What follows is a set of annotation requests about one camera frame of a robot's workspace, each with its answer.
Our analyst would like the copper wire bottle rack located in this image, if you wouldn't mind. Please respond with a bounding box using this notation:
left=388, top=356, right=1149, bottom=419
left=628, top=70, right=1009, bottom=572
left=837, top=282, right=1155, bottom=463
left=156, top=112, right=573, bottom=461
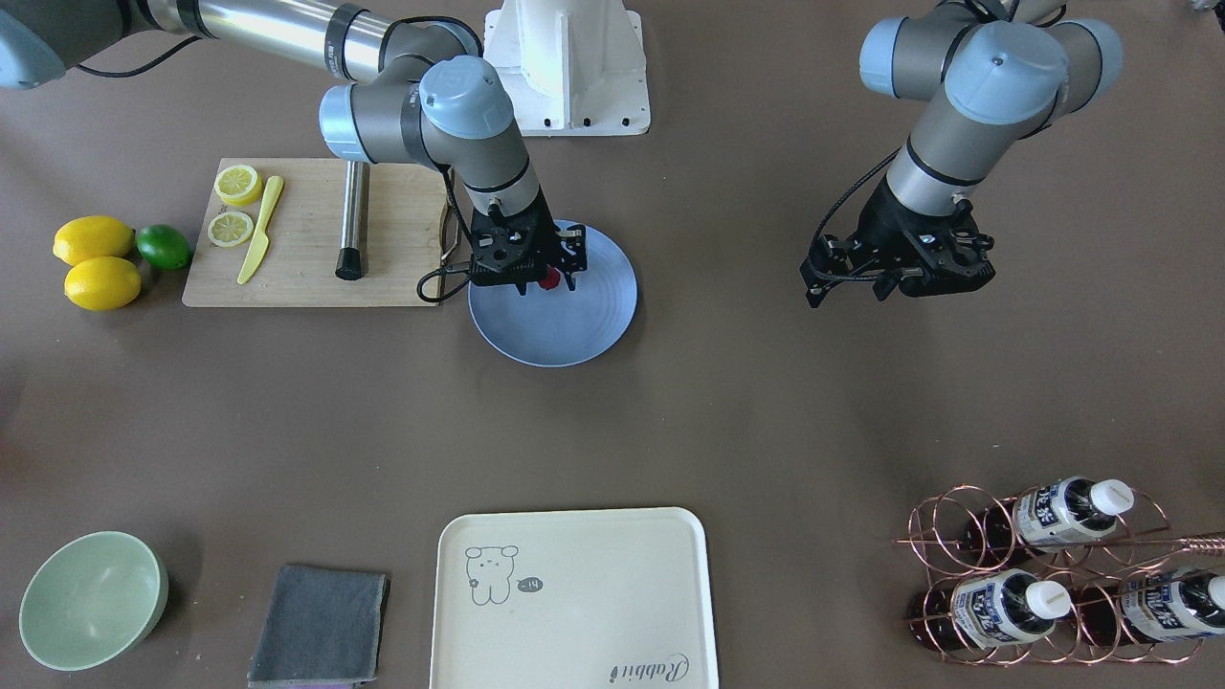
left=900, top=484, right=1223, bottom=666

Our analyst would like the blue plate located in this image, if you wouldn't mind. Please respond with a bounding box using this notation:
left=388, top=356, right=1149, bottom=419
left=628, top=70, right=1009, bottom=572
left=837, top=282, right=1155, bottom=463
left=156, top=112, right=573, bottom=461
left=467, top=227, right=637, bottom=367

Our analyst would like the red strawberry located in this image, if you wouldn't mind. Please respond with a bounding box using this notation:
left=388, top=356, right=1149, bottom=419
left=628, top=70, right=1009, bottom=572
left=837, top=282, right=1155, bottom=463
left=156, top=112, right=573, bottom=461
left=537, top=267, right=564, bottom=291

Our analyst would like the whole lemon lower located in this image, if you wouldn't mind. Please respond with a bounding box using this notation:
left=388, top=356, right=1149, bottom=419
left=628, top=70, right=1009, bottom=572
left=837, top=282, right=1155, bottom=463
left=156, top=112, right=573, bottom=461
left=64, top=256, right=142, bottom=311

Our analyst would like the grey folded cloth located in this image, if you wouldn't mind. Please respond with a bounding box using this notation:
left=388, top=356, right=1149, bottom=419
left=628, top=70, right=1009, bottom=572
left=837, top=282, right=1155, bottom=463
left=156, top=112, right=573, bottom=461
left=247, top=566, right=390, bottom=688

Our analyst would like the steel muddler black tip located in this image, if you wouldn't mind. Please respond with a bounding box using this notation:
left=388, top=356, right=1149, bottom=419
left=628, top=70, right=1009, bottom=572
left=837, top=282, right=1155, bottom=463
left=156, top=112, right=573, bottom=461
left=334, top=161, right=370, bottom=280

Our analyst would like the wooden cutting board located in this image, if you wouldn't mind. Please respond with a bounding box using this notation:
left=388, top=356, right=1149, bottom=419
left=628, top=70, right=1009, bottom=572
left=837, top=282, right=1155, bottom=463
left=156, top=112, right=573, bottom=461
left=181, top=158, right=448, bottom=308

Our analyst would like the green bowl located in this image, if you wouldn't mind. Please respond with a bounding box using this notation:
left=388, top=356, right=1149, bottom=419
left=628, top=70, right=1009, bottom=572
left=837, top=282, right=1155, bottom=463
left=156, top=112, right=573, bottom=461
left=20, top=531, right=169, bottom=672

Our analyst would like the yellow plastic knife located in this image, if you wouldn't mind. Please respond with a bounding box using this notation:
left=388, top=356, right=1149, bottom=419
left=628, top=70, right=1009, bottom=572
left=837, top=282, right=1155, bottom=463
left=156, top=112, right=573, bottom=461
left=236, top=175, right=285, bottom=284

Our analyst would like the lemon slice at edge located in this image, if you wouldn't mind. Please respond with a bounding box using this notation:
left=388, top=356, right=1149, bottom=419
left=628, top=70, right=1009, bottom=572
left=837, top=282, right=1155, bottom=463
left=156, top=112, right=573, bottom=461
left=213, top=163, right=263, bottom=208

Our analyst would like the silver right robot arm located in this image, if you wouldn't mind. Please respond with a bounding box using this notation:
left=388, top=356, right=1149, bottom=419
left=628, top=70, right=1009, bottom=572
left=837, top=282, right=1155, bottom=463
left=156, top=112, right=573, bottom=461
left=1, top=1, right=587, bottom=294

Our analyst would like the drink bottle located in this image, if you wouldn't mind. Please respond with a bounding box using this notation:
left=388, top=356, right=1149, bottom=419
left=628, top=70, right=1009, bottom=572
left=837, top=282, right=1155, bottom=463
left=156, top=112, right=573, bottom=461
left=1073, top=566, right=1224, bottom=647
left=959, top=476, right=1136, bottom=566
left=907, top=568, right=1073, bottom=653

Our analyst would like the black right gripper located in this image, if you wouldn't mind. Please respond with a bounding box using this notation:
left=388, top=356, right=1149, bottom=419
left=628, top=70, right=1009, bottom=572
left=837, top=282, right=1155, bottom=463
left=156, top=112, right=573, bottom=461
left=468, top=191, right=588, bottom=292

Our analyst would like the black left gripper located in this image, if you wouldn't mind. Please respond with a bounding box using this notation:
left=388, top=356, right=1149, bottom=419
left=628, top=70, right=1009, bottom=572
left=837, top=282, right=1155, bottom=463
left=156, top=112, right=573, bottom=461
left=800, top=181, right=996, bottom=309

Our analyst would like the cream rabbit tray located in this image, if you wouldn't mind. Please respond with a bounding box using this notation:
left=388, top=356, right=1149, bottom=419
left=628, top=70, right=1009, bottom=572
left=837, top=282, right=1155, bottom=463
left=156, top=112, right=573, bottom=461
left=430, top=508, right=722, bottom=688

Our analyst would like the whole lemon upper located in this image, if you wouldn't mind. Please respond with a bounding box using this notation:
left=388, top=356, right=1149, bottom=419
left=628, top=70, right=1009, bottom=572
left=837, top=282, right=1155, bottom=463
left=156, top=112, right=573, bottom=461
left=51, top=215, right=134, bottom=266

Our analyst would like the lemon slice near knife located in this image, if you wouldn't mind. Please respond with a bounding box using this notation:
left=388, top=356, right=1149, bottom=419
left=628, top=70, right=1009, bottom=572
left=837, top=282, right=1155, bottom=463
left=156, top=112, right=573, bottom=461
left=206, top=211, right=255, bottom=248

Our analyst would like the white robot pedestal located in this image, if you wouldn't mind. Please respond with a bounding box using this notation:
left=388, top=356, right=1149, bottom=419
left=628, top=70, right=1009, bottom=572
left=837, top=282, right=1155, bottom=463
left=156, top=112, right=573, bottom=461
left=484, top=1, right=652, bottom=137

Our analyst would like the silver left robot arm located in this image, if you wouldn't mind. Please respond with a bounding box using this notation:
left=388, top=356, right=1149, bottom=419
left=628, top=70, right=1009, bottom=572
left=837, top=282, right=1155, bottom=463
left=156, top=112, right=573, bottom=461
left=800, top=1, right=1125, bottom=308

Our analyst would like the green lime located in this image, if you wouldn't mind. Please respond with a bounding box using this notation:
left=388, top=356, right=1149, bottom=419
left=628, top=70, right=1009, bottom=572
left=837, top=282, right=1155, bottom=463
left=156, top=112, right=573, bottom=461
left=134, top=224, right=194, bottom=270

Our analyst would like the whole lemon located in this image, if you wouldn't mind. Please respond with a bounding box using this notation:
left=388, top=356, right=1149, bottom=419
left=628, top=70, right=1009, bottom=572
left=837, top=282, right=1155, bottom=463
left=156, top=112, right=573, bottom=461
left=64, top=256, right=142, bottom=311
left=51, top=215, right=134, bottom=266

